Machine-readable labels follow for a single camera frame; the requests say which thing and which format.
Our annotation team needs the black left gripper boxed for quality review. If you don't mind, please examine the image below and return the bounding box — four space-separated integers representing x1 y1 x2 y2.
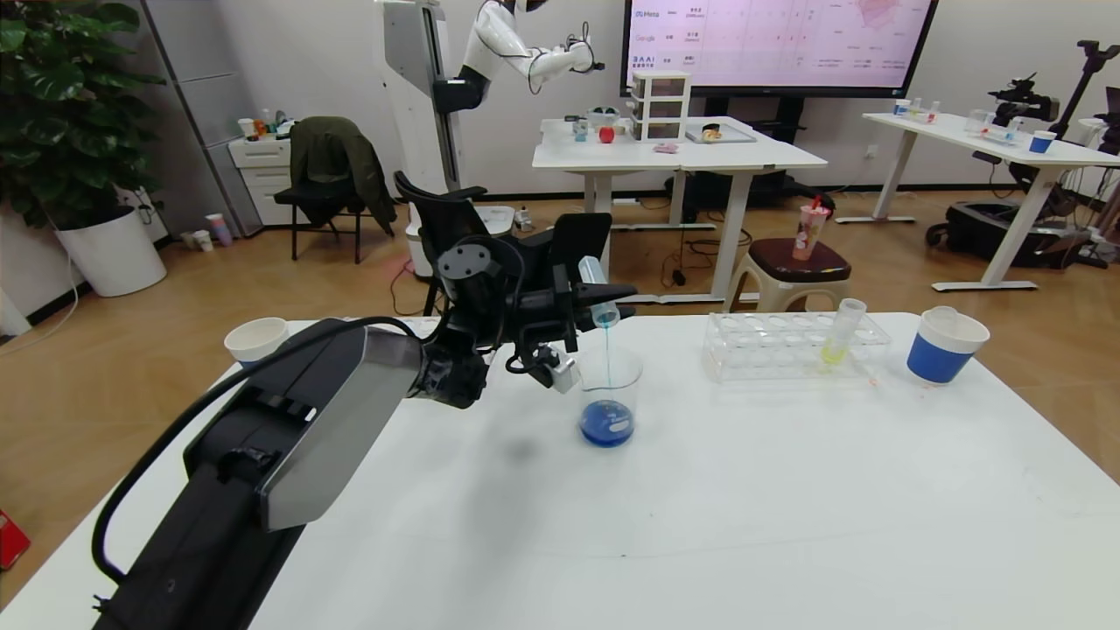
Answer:
506 262 639 354

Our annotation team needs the white drawer organizer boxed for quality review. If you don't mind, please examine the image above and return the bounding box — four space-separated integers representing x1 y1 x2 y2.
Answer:
630 72 691 144

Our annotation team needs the white humanoid robot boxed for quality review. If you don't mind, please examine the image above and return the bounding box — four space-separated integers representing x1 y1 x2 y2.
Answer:
376 0 606 279

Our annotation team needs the clear glass beaker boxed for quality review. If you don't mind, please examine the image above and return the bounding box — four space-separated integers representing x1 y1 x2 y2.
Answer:
577 348 646 448

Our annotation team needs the yellow pigment test tube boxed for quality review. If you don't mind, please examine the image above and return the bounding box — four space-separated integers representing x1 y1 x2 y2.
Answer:
821 297 867 367

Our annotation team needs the clear acrylic test tube rack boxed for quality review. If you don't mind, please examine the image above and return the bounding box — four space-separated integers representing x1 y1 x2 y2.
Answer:
705 311 893 382

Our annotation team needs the white drawer cabinet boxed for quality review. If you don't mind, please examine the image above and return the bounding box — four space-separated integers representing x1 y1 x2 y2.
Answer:
227 136 297 228

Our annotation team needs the black four-leg chair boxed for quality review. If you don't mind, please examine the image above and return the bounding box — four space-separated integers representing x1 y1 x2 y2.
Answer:
273 185 367 264

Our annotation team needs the black tripod stand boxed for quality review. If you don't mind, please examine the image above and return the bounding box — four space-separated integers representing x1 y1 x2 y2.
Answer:
1050 42 1120 143

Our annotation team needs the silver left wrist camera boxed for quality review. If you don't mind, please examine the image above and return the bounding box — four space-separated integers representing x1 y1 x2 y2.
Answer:
538 344 581 394

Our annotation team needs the blue white paper cup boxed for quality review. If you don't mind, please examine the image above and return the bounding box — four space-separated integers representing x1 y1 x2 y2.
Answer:
906 308 991 386
224 317 290 367

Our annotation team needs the dark green jacket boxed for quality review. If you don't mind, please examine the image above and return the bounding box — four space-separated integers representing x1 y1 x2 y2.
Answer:
289 116 396 236

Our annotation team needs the black office chair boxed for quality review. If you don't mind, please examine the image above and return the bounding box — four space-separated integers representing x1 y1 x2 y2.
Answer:
394 171 613 318

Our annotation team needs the white double desk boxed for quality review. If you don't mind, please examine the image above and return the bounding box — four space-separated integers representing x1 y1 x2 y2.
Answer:
532 117 829 307

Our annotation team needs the white single desk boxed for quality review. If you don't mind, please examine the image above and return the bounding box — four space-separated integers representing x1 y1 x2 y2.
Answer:
836 113 1120 294

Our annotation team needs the brown-top plastic stool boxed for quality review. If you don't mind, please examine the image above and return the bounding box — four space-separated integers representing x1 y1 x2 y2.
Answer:
724 239 851 314

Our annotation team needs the large black-framed display screen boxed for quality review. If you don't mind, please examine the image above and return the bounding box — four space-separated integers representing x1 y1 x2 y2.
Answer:
620 0 939 100

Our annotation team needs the red box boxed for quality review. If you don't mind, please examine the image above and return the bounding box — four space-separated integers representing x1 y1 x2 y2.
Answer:
0 509 31 570

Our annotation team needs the grey tray with food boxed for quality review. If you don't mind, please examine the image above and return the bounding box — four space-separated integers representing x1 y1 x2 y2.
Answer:
684 124 757 145

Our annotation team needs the green plant in white pot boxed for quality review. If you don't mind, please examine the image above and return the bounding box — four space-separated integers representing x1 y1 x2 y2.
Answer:
0 0 167 298

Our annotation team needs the pink drink cup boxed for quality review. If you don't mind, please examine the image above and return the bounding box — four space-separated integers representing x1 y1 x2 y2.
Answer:
791 198 829 263

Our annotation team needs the blue pigment test tube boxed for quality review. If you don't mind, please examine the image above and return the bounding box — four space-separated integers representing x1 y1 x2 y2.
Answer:
577 255 621 331

